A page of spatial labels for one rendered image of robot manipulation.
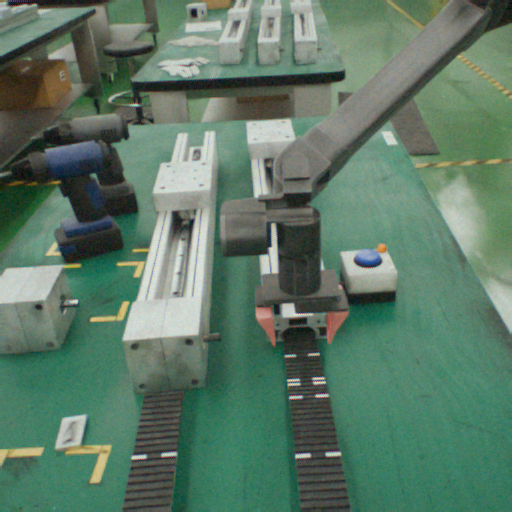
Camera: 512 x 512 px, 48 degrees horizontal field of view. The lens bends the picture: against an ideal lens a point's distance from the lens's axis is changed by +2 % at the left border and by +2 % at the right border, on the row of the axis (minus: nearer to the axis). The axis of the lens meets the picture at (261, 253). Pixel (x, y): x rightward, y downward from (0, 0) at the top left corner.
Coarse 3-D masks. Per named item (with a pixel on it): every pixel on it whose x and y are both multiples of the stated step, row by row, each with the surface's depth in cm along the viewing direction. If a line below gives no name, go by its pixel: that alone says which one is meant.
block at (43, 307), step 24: (0, 288) 88; (24, 288) 88; (48, 288) 88; (0, 312) 86; (24, 312) 86; (48, 312) 86; (72, 312) 96; (0, 336) 88; (24, 336) 88; (48, 336) 88
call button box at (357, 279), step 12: (348, 252) 99; (348, 264) 95; (360, 264) 94; (384, 264) 95; (348, 276) 93; (360, 276) 92; (372, 276) 93; (384, 276) 93; (396, 276) 93; (348, 288) 94; (360, 288) 94; (372, 288) 94; (384, 288) 94; (348, 300) 95; (360, 300) 95; (372, 300) 95; (384, 300) 95
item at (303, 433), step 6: (324, 426) 69; (330, 426) 68; (294, 432) 68; (300, 432) 68; (306, 432) 68; (312, 432) 68; (318, 432) 68; (324, 432) 68; (330, 432) 68; (336, 432) 68; (294, 438) 67; (300, 438) 67; (306, 438) 67; (312, 438) 67; (318, 438) 67
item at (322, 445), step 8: (296, 440) 67; (304, 440) 67; (312, 440) 67; (320, 440) 67; (328, 440) 67; (336, 440) 67; (296, 448) 66; (304, 448) 66; (312, 448) 66; (320, 448) 66; (328, 448) 66; (336, 448) 66
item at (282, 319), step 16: (256, 160) 133; (256, 176) 124; (272, 176) 131; (256, 192) 117; (272, 192) 123; (272, 224) 113; (272, 240) 99; (272, 256) 94; (272, 272) 90; (288, 304) 89; (288, 320) 87; (304, 320) 88; (320, 320) 87; (320, 336) 88
